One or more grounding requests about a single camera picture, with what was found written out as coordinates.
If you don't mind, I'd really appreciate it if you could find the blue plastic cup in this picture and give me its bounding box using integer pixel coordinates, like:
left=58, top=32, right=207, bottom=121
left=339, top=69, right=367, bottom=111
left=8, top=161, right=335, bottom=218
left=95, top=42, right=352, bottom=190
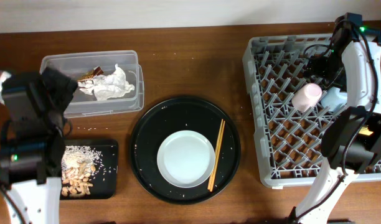
left=321, top=87, right=347, bottom=112

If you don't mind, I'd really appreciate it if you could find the pink plastic cup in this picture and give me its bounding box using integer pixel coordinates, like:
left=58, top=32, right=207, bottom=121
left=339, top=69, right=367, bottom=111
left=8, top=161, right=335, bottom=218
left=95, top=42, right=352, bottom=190
left=291, top=83, right=322, bottom=112

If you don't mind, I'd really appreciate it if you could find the gold coffee sachet wrapper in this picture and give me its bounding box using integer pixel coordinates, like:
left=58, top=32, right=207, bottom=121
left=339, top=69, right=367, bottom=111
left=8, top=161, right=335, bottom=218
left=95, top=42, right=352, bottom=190
left=77, top=67, right=104, bottom=82

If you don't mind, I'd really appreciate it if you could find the food scraps pile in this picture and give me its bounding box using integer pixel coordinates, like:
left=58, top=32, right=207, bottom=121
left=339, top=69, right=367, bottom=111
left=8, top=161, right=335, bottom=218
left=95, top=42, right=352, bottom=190
left=61, top=146, right=104, bottom=198

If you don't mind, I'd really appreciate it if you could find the white napkin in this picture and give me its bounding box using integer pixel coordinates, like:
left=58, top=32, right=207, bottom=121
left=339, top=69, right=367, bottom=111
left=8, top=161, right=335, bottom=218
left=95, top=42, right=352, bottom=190
left=78, top=64, right=135, bottom=101

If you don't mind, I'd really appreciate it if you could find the wooden chopstick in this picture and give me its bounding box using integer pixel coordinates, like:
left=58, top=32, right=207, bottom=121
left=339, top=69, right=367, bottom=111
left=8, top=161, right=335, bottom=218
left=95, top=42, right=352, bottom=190
left=209, top=119, right=227, bottom=192
left=207, top=119, right=225, bottom=192

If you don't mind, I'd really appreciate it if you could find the grey plate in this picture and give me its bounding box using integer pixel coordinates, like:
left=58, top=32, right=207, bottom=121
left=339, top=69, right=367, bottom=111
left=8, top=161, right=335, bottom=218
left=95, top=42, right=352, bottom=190
left=156, top=130, right=215, bottom=189

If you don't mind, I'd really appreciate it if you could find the yellow bowl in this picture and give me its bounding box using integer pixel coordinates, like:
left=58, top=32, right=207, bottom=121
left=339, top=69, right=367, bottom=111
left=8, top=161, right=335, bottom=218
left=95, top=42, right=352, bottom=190
left=359, top=125, right=374, bottom=136

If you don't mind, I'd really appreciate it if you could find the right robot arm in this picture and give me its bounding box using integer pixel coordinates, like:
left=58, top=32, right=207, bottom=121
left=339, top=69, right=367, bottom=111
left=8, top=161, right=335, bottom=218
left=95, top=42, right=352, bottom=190
left=287, top=12, right=381, bottom=223

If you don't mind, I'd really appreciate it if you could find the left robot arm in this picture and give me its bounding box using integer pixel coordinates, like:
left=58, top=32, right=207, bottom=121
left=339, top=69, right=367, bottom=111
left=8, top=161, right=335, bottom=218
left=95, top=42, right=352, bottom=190
left=0, top=67, right=78, bottom=223

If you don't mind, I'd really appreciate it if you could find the grey dishwasher rack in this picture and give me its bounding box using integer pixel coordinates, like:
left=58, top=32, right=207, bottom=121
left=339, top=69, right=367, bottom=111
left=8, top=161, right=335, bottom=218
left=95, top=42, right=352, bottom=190
left=242, top=33, right=381, bottom=189

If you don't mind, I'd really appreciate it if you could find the clear plastic storage bin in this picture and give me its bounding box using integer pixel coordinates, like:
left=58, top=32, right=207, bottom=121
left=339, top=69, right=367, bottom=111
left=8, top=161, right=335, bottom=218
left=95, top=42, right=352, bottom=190
left=40, top=50, right=144, bottom=118

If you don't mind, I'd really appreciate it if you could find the black rectangular tray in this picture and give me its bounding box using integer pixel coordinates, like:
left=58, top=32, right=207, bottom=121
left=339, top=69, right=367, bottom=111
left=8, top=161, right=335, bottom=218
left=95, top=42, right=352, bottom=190
left=60, top=139, right=118, bottom=200

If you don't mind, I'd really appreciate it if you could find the round black serving tray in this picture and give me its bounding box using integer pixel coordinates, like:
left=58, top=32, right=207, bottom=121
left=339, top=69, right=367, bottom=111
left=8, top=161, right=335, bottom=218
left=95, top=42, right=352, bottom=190
left=129, top=96, right=241, bottom=205

